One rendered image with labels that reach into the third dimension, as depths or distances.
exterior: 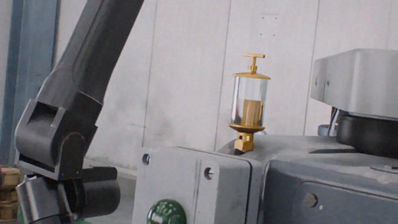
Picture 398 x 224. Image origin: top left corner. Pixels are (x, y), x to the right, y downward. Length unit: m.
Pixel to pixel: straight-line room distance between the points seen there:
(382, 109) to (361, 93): 0.02
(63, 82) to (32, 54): 8.15
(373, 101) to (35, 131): 0.44
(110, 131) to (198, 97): 1.34
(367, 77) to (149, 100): 7.49
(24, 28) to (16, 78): 0.59
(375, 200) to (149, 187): 0.15
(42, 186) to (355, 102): 0.44
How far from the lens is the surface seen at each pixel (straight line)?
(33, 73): 9.10
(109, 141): 8.53
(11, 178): 6.52
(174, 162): 0.52
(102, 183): 0.99
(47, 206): 0.93
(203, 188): 0.50
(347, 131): 0.63
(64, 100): 0.91
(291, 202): 0.52
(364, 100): 0.62
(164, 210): 0.51
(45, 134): 0.91
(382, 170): 0.50
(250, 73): 0.57
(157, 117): 7.98
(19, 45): 9.46
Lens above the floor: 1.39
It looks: 3 degrees down
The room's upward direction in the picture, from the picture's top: 6 degrees clockwise
